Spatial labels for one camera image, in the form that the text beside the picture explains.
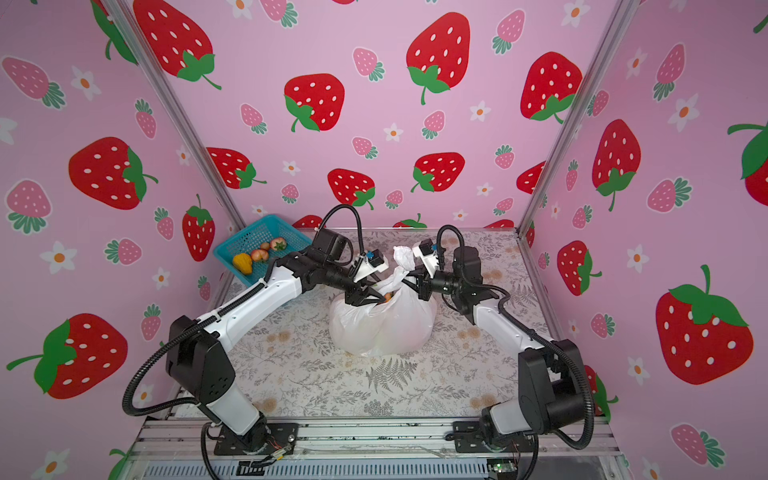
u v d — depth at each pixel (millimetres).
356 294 689
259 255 1072
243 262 1043
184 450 731
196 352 450
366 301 720
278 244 1108
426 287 714
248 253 1093
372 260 673
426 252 699
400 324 818
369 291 703
